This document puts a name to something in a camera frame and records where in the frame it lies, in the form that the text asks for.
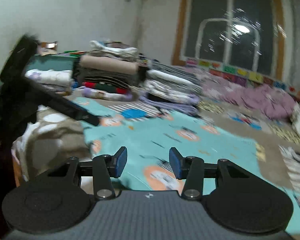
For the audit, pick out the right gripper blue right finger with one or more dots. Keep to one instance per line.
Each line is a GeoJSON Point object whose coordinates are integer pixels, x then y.
{"type": "Point", "coordinates": [185, 166]}

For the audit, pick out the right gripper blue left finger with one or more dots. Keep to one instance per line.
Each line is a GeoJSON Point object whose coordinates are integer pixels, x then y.
{"type": "Point", "coordinates": [116, 163]}

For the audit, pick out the teal patterned children's garment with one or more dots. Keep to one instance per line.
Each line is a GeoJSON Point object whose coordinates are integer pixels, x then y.
{"type": "Point", "coordinates": [266, 149]}

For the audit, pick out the white folded clothes stack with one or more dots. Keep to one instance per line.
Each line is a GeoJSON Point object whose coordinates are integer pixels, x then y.
{"type": "Point", "coordinates": [57, 81]}

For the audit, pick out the brown Mickey Mouse blanket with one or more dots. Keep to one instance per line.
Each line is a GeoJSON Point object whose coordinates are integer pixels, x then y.
{"type": "Point", "coordinates": [50, 140]}

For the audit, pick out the lavender folded sheet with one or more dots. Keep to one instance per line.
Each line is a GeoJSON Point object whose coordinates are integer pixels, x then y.
{"type": "Point", "coordinates": [182, 108]}

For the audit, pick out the lavender cartoon folded garment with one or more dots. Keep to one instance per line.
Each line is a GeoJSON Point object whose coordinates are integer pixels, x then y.
{"type": "Point", "coordinates": [99, 94]}

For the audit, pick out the red green black sweater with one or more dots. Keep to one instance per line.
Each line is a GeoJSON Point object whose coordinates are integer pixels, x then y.
{"type": "Point", "coordinates": [111, 82]}

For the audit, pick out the white patterned folded blanket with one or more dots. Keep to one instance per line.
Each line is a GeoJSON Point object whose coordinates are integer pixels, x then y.
{"type": "Point", "coordinates": [171, 94]}

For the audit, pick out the grey folded blanket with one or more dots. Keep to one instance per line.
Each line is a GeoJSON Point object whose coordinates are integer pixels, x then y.
{"type": "Point", "coordinates": [179, 72]}

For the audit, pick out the white rolled towel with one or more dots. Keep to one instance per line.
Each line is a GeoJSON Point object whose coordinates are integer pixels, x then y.
{"type": "Point", "coordinates": [155, 74]}

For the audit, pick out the beige folded blanket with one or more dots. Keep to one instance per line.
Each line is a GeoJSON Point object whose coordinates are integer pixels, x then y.
{"type": "Point", "coordinates": [109, 64]}

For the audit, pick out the purple floral quilt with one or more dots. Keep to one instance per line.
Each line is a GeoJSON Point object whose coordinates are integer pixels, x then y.
{"type": "Point", "coordinates": [273, 102]}

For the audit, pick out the wooden framed window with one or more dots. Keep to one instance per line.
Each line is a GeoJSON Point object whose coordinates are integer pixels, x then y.
{"type": "Point", "coordinates": [231, 34]}

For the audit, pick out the grey sheer curtain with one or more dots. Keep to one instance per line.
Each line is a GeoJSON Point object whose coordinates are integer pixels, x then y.
{"type": "Point", "coordinates": [291, 33]}

